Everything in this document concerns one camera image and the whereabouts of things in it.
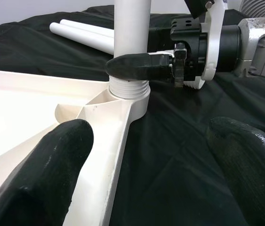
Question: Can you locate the white plastic table top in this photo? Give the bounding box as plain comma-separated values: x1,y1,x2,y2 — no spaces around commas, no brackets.
0,68,152,226

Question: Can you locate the white floor fan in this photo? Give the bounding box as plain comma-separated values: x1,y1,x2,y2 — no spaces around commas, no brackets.
240,0,265,17

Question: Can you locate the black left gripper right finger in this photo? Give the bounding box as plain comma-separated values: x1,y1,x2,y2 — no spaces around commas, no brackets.
207,116,265,226

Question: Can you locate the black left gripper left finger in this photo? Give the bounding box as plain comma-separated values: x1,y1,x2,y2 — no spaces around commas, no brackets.
0,119,94,226

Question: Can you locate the white plastic table leg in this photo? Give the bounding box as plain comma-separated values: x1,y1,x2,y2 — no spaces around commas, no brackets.
108,0,152,99
49,22,205,90
59,19,115,40

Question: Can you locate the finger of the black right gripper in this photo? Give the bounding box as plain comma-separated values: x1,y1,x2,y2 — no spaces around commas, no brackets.
105,52,173,82

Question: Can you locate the black table cloth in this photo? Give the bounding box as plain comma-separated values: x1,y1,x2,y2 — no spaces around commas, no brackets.
0,4,265,226

